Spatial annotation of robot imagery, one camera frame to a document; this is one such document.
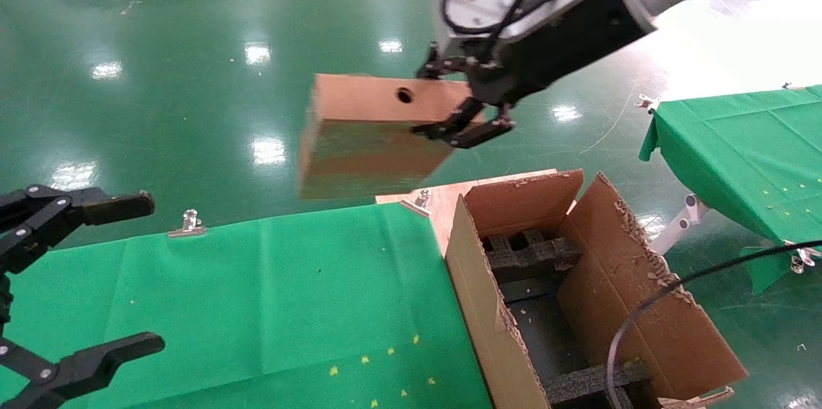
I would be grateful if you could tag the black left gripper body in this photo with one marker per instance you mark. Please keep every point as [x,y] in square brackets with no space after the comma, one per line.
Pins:
[4,301]

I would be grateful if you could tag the green cloth side table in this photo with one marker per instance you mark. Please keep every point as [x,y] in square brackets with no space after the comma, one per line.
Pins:
[738,139]

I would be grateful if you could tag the metal binder clip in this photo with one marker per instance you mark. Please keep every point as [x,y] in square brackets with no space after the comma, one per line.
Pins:
[419,202]
[647,103]
[788,85]
[803,258]
[187,229]

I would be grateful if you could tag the black foam insert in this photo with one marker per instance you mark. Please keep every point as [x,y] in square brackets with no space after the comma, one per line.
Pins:
[533,258]
[591,383]

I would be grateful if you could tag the small cardboard box with hole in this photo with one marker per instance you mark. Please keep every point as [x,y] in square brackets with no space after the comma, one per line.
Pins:
[366,139]

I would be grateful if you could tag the large open cardboard carton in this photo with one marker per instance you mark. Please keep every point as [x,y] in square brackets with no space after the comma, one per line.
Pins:
[693,345]

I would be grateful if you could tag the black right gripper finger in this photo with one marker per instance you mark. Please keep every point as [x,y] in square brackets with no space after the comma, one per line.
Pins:
[449,67]
[469,130]

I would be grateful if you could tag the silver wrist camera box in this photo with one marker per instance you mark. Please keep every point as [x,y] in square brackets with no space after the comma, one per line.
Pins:
[475,11]

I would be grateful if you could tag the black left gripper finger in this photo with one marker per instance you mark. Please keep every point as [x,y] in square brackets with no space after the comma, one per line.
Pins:
[115,207]
[96,364]

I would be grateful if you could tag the large green table cloth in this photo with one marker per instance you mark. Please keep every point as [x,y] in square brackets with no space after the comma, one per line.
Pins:
[225,300]

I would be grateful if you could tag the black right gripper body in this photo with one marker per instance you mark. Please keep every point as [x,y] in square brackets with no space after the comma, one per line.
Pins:
[552,43]

